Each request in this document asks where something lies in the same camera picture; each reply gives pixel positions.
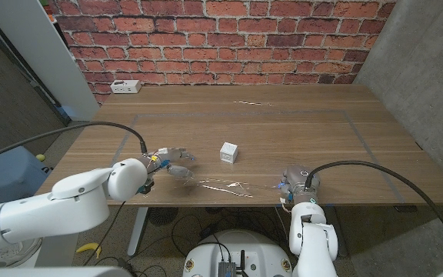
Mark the clear cellophane sheet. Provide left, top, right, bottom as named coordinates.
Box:
left=196, top=99, right=286, bottom=199

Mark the yellow banana-shaped object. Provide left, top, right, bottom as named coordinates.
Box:
left=75, top=242, right=102, bottom=259

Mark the grey electronics box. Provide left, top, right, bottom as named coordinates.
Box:
left=217, top=261, right=238, bottom=277

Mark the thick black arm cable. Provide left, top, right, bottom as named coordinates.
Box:
left=304, top=160, right=443, bottom=265
left=0, top=121, right=148, bottom=166

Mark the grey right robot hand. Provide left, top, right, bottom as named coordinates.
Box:
left=278, top=164, right=321, bottom=205

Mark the metal table leg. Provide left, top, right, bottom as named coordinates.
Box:
left=127, top=206, right=149, bottom=257
left=331, top=206, right=349, bottom=258

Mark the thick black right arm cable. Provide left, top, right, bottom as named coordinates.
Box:
left=304, top=160, right=443, bottom=265

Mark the small white box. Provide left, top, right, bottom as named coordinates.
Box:
left=219, top=142, right=239, bottom=165

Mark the thin black left wrist cable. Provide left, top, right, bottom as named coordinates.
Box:
left=82, top=200, right=127, bottom=267

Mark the grey white sneaker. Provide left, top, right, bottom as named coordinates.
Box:
left=0, top=237, right=44, bottom=269

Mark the white power strip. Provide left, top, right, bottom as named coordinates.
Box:
left=109, top=79, right=142, bottom=95

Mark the black round fan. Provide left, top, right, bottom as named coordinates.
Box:
left=147, top=206, right=179, bottom=227

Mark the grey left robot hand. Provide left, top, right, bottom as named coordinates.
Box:
left=140, top=147, right=196, bottom=181

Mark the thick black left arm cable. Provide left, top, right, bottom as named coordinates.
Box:
left=0, top=121, right=148, bottom=166

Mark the blue plastic container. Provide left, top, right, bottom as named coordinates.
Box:
left=0, top=145, right=52, bottom=197

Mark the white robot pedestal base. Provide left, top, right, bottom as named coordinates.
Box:
left=182, top=229, right=295, bottom=277

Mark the red brick print backdrop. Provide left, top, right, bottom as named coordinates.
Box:
left=47, top=0, right=398, bottom=105

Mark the white upright panel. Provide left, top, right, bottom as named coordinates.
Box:
left=0, top=0, right=100, bottom=122

